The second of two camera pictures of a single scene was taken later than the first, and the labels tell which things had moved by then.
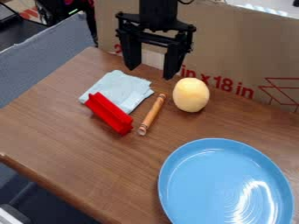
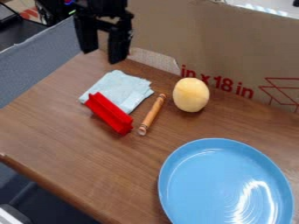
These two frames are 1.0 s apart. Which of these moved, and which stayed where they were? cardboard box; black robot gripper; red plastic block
Moved: black robot gripper
Stayed: red plastic block; cardboard box
